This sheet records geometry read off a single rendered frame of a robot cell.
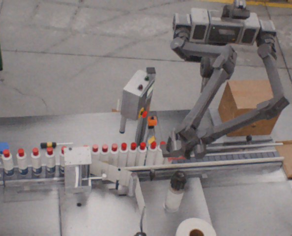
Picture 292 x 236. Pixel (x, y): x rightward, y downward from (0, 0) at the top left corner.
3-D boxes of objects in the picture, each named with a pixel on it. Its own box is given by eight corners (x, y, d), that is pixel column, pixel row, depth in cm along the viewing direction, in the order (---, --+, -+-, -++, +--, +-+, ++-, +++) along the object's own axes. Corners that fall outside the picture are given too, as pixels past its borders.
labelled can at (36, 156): (33, 176, 259) (30, 154, 244) (33, 168, 262) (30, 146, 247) (42, 175, 260) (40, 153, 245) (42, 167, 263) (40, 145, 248)
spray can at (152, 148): (145, 168, 271) (149, 147, 256) (144, 161, 274) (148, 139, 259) (154, 168, 272) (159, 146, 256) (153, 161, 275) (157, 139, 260)
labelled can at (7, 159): (5, 177, 256) (0, 155, 241) (5, 169, 260) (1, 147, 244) (14, 177, 257) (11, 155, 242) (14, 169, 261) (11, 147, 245)
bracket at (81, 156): (64, 165, 235) (64, 164, 234) (63, 148, 242) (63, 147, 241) (91, 164, 238) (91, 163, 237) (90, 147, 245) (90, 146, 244)
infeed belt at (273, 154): (4, 184, 258) (3, 180, 255) (4, 171, 263) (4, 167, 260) (280, 165, 289) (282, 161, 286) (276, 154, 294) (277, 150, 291)
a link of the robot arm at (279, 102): (294, 109, 239) (285, 99, 233) (270, 120, 245) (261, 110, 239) (276, 51, 268) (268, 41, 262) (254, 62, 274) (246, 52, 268)
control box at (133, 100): (119, 114, 242) (122, 88, 228) (134, 94, 252) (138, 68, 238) (137, 122, 240) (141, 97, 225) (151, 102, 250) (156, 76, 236)
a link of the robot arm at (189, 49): (245, 53, 231) (235, 41, 225) (232, 76, 229) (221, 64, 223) (184, 47, 266) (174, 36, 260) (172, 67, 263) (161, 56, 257)
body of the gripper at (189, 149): (181, 157, 263) (191, 150, 259) (177, 142, 269) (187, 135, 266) (189, 160, 267) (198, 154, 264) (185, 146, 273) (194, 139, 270)
